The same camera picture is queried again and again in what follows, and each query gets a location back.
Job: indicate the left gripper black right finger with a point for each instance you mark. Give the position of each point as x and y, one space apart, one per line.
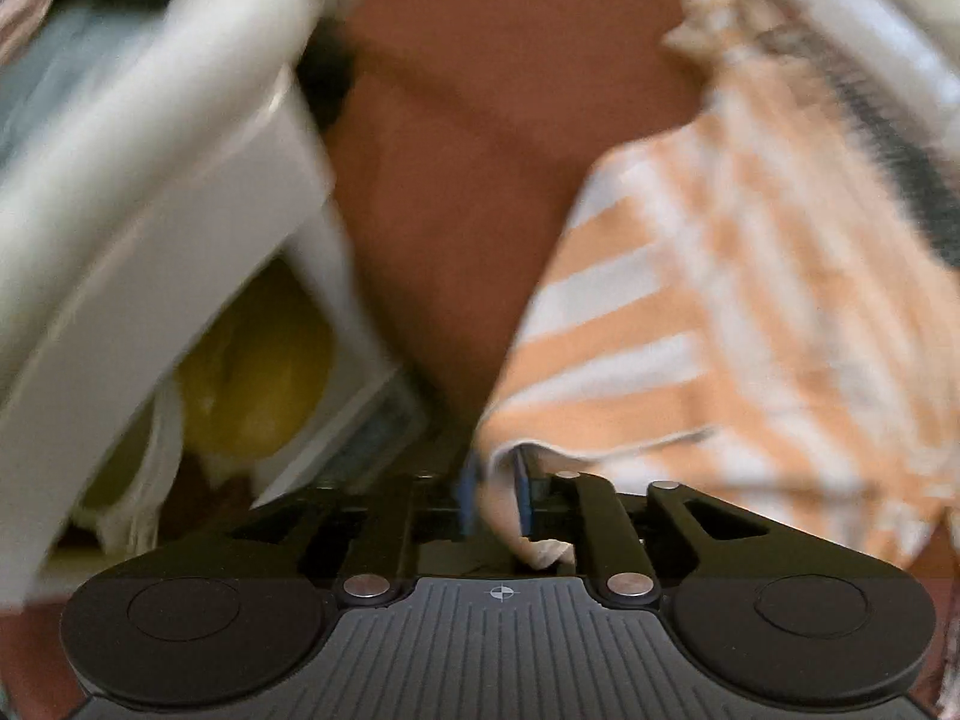
632 550

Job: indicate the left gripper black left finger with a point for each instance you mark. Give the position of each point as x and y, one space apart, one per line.
360 545

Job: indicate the orange white striped garment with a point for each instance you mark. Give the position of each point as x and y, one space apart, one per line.
740 305

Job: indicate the yellow cloth in box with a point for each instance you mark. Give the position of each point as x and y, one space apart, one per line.
256 376

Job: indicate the white plastic storage box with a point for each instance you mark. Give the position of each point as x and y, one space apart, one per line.
153 162

